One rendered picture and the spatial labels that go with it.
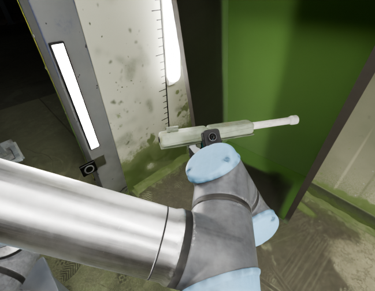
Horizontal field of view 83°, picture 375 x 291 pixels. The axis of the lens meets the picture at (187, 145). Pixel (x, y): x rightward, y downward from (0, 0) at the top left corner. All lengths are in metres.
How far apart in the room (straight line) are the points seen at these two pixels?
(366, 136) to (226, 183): 1.79
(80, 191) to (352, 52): 0.97
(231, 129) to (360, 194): 1.52
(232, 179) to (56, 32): 1.07
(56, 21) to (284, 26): 0.97
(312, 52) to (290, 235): 1.27
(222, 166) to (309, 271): 1.50
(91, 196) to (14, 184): 0.08
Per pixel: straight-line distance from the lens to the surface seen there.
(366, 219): 2.13
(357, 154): 2.05
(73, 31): 1.26
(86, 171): 1.56
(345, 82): 1.08
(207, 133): 0.55
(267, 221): 0.42
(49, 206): 0.26
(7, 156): 1.42
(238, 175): 0.34
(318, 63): 1.07
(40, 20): 1.21
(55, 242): 0.27
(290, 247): 1.80
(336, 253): 1.92
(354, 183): 2.06
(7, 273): 0.88
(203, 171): 0.33
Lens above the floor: 1.54
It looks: 40 degrees down
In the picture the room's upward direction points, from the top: straight up
